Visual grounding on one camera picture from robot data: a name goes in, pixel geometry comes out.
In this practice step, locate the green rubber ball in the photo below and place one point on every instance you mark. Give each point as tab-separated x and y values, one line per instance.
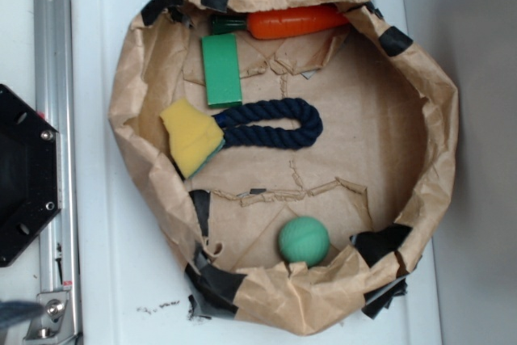
304	239

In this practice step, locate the brown paper bag bin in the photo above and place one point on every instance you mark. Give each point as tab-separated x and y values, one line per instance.
379	178

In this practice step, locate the yellow sponge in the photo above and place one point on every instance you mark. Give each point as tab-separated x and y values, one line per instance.
194	137

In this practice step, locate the green wooden block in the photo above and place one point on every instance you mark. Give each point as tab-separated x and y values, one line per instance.
221	71

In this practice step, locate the orange toy carrot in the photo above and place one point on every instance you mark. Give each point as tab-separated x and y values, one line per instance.
280	24

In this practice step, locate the blue-grey cloth corner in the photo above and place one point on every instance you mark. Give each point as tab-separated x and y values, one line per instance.
14	312

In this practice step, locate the aluminium extrusion rail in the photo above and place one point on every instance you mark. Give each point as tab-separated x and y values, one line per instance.
59	253

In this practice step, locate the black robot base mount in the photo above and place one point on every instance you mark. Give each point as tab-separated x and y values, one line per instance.
29	179

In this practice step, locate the metal corner bracket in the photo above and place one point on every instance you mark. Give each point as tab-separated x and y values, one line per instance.
55	324

